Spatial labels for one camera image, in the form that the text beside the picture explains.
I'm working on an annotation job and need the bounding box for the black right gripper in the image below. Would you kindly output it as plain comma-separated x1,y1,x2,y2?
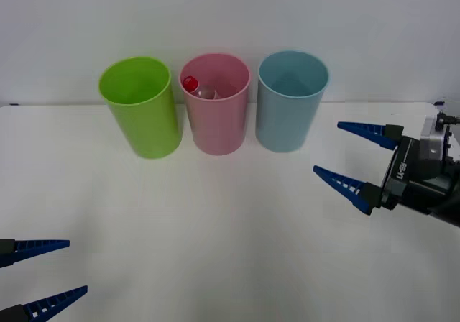
312,121,454,216

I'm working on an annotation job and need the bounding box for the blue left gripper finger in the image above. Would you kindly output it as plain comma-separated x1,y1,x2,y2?
0,285,88,322
0,239,71,269

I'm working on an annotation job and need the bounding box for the clear bottle with red cap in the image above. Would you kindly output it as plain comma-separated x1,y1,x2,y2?
181,75,216,100

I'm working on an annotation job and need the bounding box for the pale blue plastic bin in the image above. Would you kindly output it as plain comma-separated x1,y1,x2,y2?
254,50,330,154

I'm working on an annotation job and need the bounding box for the pink plastic bin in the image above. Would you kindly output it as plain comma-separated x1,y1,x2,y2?
178,52,252,157

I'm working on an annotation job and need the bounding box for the green plastic bin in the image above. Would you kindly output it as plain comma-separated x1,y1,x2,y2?
97,56,183,160

